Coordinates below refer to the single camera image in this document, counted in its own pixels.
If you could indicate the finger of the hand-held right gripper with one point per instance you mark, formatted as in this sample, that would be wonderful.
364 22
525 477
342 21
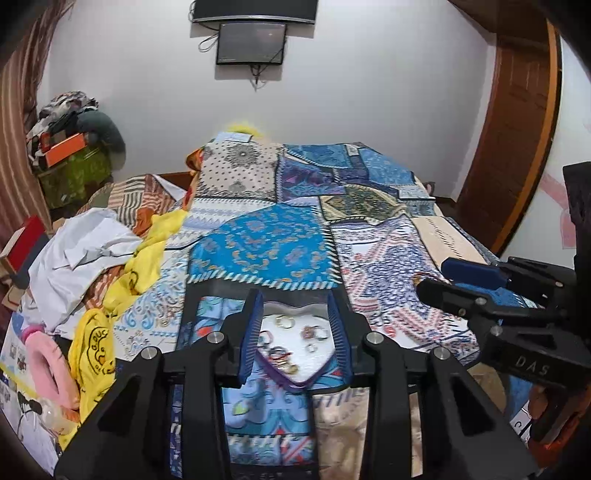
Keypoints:
489 295
471 272

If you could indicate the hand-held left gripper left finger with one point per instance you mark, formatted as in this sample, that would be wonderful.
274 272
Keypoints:
249 344

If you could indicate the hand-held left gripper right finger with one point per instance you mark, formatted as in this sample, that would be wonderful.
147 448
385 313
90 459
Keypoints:
339 344

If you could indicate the purple heart-shaped box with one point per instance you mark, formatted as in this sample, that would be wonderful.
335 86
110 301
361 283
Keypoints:
318 354

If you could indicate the pile of bangles and rings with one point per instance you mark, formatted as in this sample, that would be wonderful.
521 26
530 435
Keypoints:
279 355

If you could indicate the patchwork blanket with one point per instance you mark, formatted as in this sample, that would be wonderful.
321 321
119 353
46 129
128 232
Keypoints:
268 244

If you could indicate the wooden door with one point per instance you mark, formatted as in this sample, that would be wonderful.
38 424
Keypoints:
512 129

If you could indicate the yellow printed cloth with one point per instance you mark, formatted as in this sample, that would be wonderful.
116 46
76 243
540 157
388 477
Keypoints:
97 341

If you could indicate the orange striped blanket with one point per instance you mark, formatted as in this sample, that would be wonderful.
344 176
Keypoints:
138 198

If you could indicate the white cloth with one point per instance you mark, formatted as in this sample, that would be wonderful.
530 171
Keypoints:
78 249

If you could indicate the yellow round object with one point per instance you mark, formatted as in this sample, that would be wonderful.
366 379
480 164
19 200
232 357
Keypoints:
240 128

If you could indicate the white printed plastic bag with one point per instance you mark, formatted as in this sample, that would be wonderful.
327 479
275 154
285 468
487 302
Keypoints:
23 415

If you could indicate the green patterned cloth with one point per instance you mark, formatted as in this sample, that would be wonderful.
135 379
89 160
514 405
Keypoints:
74 180

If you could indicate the red box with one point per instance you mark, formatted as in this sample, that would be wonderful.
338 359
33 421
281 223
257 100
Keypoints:
25 244

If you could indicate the dark green pillow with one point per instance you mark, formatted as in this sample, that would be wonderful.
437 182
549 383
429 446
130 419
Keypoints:
108 131

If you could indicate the orange box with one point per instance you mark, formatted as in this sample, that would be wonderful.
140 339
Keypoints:
64 150

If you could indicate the striped brown curtain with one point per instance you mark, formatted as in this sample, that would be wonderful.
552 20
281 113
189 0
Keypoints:
21 152

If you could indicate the small black monitor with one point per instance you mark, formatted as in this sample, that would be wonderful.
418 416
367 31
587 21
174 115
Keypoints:
251 44

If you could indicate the pile of clothes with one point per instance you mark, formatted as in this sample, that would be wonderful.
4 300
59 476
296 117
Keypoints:
60 110

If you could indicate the pink wall decoration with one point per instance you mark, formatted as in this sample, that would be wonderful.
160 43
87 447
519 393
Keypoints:
558 207

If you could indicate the black wall television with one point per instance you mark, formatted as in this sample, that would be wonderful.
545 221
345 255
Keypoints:
258 10

